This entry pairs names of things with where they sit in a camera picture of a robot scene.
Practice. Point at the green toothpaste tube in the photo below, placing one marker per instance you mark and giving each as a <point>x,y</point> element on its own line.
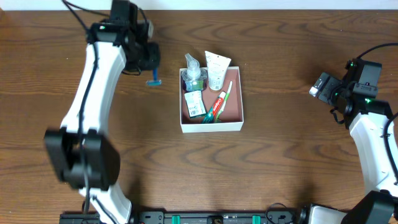
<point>213,111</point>

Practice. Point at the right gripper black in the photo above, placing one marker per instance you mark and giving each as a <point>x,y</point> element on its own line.
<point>339,101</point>

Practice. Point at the green white soap packet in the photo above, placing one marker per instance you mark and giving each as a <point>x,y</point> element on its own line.
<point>195,104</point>

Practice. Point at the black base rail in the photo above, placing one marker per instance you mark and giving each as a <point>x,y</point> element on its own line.
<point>274,215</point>

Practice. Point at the green white toothbrush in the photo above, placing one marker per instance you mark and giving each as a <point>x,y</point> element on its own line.
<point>224,102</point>

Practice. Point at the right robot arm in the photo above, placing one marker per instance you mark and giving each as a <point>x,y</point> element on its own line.
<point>370,123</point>

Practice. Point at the blue disposable razor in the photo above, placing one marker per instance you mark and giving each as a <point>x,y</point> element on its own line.
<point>155,81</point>

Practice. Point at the white shampoo tube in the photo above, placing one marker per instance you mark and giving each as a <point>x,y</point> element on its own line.
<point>217,66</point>

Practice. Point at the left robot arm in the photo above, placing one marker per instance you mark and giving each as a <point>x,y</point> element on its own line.
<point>79,150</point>

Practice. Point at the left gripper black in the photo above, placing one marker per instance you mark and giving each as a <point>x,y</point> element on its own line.
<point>149,62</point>

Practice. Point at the clear soap pump bottle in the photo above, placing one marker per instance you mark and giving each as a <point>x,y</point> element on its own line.
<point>193,77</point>

